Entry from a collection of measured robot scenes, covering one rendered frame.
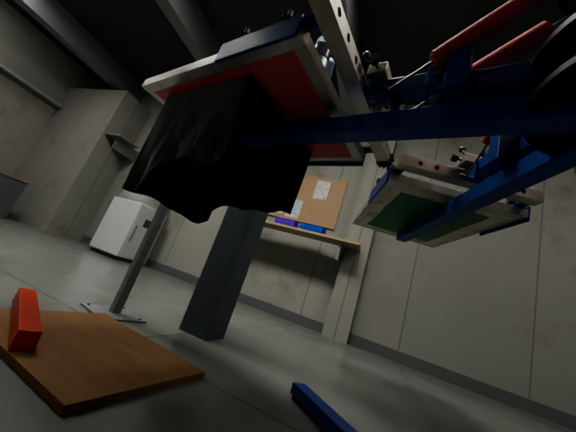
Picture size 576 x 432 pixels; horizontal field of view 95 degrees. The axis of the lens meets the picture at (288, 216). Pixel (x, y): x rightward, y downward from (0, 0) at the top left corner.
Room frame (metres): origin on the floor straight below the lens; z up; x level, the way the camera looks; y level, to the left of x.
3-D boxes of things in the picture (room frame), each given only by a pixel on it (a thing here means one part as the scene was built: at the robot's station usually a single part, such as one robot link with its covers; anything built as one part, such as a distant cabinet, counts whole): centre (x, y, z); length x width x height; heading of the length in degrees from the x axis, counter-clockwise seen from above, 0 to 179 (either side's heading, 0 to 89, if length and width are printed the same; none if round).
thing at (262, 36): (0.62, 0.23, 0.98); 0.30 x 0.05 x 0.07; 54
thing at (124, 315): (1.42, 0.65, 0.48); 0.22 x 0.22 x 0.96; 54
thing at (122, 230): (4.26, 2.27, 0.63); 0.64 x 0.54 x 1.26; 68
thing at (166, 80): (0.98, 0.26, 0.97); 0.79 x 0.58 x 0.04; 54
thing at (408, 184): (1.26, -0.69, 1.05); 1.08 x 0.61 x 0.23; 174
